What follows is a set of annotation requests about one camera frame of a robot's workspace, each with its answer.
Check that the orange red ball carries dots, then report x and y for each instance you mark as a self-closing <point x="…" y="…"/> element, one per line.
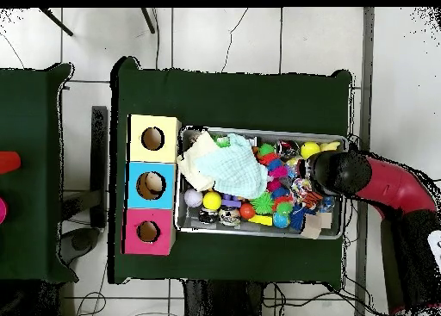
<point x="247" y="211"/>

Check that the orange plastic cup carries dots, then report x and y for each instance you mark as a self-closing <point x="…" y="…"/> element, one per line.
<point x="8" y="162"/>

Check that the pink plastic cup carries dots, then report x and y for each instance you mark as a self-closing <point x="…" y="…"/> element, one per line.
<point x="2" y="211"/>

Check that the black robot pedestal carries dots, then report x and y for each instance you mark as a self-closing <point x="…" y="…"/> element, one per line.
<point x="224" y="298"/>

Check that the mint green waffle cloth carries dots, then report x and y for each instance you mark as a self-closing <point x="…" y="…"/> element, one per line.
<point x="234" y="171"/>

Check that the pale lavender ball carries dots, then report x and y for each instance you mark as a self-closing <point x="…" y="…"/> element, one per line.
<point x="193" y="197"/>

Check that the yellow smooth ball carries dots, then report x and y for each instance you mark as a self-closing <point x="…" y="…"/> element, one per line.
<point x="212" y="200"/>
<point x="310" y="150"/>

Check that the grey round stand base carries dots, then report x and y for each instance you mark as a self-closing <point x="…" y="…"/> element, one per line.
<point x="81" y="243"/>

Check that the green spiky ball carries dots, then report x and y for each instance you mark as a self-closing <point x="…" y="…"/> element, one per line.
<point x="262" y="203"/>

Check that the cream yellow waffle cloth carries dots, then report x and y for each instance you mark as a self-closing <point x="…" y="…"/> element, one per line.
<point x="191" y="168"/>

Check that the orange black striped tiger toy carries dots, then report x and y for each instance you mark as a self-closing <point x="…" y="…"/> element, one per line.
<point x="311" y="199"/>

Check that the plain wooden cube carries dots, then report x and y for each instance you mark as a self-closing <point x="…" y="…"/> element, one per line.
<point x="311" y="228"/>

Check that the dark green side table cloth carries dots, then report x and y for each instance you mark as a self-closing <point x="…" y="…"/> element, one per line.
<point x="31" y="123"/>

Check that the wooden box with three holes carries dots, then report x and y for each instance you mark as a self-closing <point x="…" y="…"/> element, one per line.
<point x="165" y="150"/>

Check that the multicolour spiky caterpillar toy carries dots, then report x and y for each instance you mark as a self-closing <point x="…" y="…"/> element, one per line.
<point x="274" y="164"/>

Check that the dark green tablecloth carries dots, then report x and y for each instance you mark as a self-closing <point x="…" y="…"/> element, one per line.
<point x="224" y="99"/>

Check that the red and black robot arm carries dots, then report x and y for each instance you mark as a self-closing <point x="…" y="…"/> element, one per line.
<point x="396" y="188"/>

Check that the black tripod leg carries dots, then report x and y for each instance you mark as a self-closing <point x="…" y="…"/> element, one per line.
<point x="57" y="21"/>
<point x="148" y="19"/>

